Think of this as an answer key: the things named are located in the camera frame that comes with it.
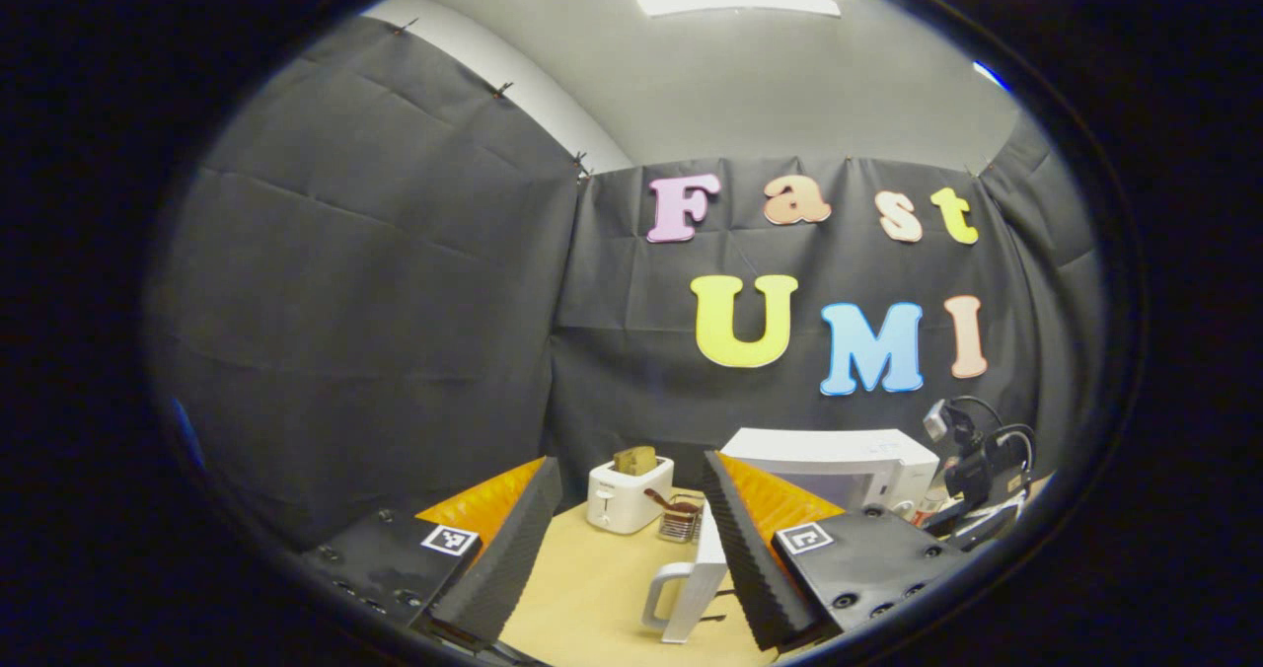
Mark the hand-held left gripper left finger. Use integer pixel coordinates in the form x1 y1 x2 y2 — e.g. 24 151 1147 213
296 457 563 648

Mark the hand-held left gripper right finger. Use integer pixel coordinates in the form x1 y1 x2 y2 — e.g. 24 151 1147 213
703 450 973 651

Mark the white microwave oven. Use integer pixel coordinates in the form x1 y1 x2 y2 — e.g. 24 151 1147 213
641 427 940 645

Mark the white toaster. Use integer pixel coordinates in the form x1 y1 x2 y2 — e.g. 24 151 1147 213
587 455 675 535

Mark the black backdrop cloth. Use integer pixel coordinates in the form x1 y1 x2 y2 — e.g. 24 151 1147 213
148 16 1106 550

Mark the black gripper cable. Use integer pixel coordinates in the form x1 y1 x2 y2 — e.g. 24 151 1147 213
949 395 1039 495

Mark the metal wire utensil holder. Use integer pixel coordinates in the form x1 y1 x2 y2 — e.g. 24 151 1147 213
658 494 704 545

